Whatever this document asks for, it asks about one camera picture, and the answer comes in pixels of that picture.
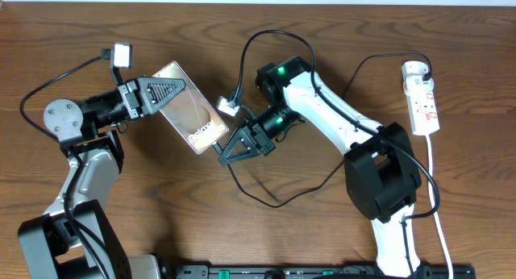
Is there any black charger cable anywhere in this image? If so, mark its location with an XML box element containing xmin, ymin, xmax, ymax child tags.
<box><xmin>211</xmin><ymin>52</ymin><xmax>433</xmax><ymax>209</ymax></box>

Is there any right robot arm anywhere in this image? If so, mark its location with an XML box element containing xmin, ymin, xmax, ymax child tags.
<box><xmin>217</xmin><ymin>56</ymin><xmax>421</xmax><ymax>277</ymax></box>

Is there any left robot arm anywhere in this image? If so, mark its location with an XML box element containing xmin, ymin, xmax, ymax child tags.
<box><xmin>18</xmin><ymin>77</ymin><xmax>186</xmax><ymax>278</ymax></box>

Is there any white USB charger plug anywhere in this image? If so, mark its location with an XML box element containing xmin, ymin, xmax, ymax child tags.
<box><xmin>402</xmin><ymin>60</ymin><xmax>431</xmax><ymax>81</ymax></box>

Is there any white power strip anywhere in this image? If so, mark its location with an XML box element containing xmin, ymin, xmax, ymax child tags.
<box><xmin>403</xmin><ymin>75</ymin><xmax>439</xmax><ymax>136</ymax></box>

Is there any left camera black cable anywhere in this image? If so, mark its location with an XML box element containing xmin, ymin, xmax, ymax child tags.
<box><xmin>19</xmin><ymin>56</ymin><xmax>112</xmax><ymax>279</ymax></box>

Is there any camera black cable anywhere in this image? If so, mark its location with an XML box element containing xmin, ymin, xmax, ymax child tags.
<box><xmin>234</xmin><ymin>29</ymin><xmax>441</xmax><ymax>279</ymax></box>
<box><xmin>19</xmin><ymin>56</ymin><xmax>112</xmax><ymax>279</ymax></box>

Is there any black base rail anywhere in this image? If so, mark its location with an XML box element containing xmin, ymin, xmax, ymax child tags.
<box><xmin>175</xmin><ymin>264</ymin><xmax>476</xmax><ymax>279</ymax></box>

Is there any right camera black cable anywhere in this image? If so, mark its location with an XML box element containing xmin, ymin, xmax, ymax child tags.
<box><xmin>234</xmin><ymin>29</ymin><xmax>441</xmax><ymax>279</ymax></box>

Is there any white power strip cord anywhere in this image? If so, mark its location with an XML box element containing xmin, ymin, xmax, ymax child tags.
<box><xmin>425</xmin><ymin>134</ymin><xmax>455</xmax><ymax>279</ymax></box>

